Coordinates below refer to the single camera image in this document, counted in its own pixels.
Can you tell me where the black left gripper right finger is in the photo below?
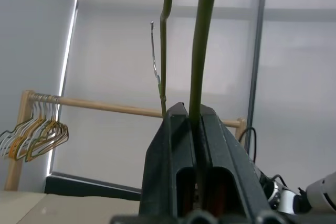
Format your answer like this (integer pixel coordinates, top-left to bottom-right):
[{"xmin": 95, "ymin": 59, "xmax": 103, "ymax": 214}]
[{"xmin": 198, "ymin": 104, "xmax": 270, "ymax": 217}]

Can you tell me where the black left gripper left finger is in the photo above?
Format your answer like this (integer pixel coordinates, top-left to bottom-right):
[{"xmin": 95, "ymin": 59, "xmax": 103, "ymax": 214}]
[{"xmin": 138, "ymin": 101, "xmax": 198, "ymax": 217}]

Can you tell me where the wooden clothes rack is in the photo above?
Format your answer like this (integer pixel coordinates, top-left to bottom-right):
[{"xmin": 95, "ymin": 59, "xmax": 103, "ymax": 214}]
[{"xmin": 4, "ymin": 90, "xmax": 247, "ymax": 192}]

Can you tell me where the bunch of hangers on rack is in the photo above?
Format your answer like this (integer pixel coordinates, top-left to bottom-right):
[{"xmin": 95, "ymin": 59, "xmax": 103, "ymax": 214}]
[{"xmin": 28, "ymin": 98, "xmax": 70, "ymax": 157}]

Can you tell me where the white roller blind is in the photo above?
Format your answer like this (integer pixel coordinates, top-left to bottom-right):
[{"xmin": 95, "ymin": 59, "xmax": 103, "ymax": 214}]
[{"xmin": 48, "ymin": 0, "xmax": 257, "ymax": 192}]

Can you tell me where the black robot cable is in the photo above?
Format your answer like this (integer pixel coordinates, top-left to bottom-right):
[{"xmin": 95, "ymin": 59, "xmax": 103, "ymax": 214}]
[{"xmin": 237, "ymin": 126, "xmax": 291, "ymax": 187}]

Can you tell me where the grey window frame post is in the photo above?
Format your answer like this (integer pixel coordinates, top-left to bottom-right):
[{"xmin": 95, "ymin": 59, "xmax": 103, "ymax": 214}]
[{"xmin": 246, "ymin": 0, "xmax": 269, "ymax": 154}]

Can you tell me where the olive green wire hanger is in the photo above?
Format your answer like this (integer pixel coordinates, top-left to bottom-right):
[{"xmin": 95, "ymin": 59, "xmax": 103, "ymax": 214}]
[{"xmin": 24, "ymin": 98, "xmax": 62, "ymax": 163}]

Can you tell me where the orange wire hanger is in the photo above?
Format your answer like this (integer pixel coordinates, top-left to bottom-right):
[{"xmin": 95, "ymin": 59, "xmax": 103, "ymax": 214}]
[{"xmin": 8, "ymin": 98, "xmax": 47, "ymax": 161}]

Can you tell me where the white wire hanger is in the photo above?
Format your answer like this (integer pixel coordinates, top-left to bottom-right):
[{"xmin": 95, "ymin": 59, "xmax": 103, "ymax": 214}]
[{"xmin": 0, "ymin": 98, "xmax": 37, "ymax": 159}]

